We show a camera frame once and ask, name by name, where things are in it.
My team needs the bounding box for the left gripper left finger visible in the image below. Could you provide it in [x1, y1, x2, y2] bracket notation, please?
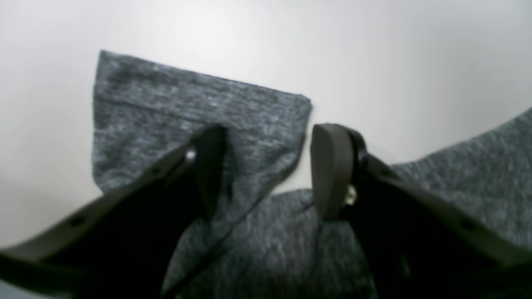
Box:
[193, 125, 226, 218]

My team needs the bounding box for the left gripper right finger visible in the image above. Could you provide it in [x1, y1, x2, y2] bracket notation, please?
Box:
[310, 123, 367, 220]

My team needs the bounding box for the grey t-shirt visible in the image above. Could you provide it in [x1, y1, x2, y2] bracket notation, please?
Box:
[92, 51, 532, 299]

